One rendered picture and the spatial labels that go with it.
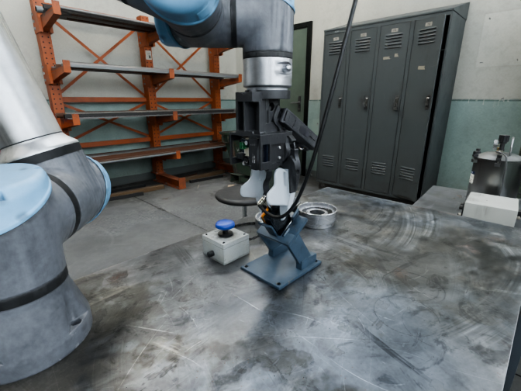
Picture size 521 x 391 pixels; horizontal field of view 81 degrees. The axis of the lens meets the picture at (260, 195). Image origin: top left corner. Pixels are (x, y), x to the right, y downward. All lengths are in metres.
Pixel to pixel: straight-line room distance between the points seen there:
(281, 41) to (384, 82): 3.11
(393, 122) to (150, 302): 3.20
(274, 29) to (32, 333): 0.49
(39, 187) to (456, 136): 3.72
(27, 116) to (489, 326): 0.73
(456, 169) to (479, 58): 1.10
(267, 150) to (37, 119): 0.34
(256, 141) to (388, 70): 3.15
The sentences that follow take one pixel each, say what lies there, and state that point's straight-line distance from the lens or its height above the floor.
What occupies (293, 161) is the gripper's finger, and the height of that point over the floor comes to 1.02.
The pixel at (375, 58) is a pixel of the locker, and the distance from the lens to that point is 3.62.
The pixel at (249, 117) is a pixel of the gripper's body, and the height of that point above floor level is 1.09.
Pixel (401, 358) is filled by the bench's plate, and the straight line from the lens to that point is 0.47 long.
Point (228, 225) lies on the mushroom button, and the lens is 0.62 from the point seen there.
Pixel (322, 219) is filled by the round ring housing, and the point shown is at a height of 0.83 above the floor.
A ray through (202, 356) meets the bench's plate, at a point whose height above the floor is 0.80.
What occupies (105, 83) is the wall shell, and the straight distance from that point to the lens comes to 4.48.
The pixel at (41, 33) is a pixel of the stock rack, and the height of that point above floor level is 1.75.
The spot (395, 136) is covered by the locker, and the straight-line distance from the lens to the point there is 3.50.
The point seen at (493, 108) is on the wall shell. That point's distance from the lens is 3.80.
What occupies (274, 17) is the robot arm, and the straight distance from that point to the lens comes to 0.47.
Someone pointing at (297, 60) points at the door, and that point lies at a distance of 4.75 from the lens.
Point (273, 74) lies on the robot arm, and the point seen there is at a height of 1.15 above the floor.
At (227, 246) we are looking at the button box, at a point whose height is 0.84.
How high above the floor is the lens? 1.11
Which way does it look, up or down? 17 degrees down
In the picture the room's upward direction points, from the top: straight up
